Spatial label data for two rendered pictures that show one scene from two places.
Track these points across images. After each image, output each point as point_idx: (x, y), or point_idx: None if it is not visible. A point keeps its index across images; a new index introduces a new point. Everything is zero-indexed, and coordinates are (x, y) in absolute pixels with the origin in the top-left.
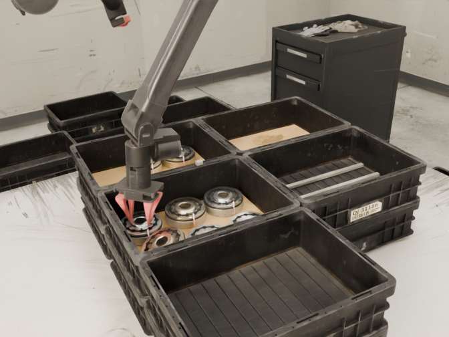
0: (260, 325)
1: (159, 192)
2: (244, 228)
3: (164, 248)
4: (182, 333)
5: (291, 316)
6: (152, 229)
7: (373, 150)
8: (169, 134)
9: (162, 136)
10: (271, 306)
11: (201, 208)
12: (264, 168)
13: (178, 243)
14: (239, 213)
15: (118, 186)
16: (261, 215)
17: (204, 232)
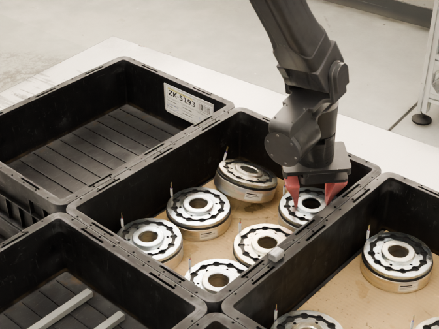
0: (100, 155)
1: (290, 183)
2: (136, 157)
3: (217, 119)
4: (151, 66)
5: (69, 169)
6: (283, 198)
7: None
8: (279, 111)
9: (285, 104)
10: (93, 172)
11: (239, 248)
12: (146, 273)
13: (206, 126)
14: (172, 251)
15: (337, 144)
16: (119, 179)
17: (206, 205)
